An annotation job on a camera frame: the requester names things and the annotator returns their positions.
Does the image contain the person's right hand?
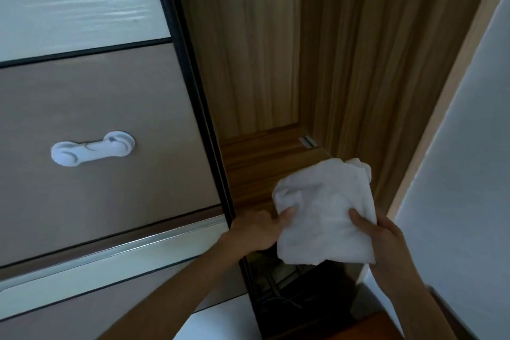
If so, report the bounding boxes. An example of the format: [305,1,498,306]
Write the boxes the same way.
[348,209,418,297]

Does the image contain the person's left hand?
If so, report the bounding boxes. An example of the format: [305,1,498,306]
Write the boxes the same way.
[218,208,296,260]

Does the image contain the white cloth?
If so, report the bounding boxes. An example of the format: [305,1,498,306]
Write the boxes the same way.
[272,158,377,266]

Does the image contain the person's left forearm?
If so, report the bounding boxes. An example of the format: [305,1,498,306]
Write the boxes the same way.
[97,237,244,340]

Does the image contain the person's right forearm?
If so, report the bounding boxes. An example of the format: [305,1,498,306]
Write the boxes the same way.
[376,268,478,340]

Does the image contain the wooden wardrobe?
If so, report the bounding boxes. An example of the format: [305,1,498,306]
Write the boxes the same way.
[169,0,510,281]

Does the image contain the sliding wardrobe door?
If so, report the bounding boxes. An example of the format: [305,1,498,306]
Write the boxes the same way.
[0,0,264,340]

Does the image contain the white plastic door handle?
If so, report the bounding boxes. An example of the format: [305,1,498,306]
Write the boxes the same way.
[50,131,136,167]

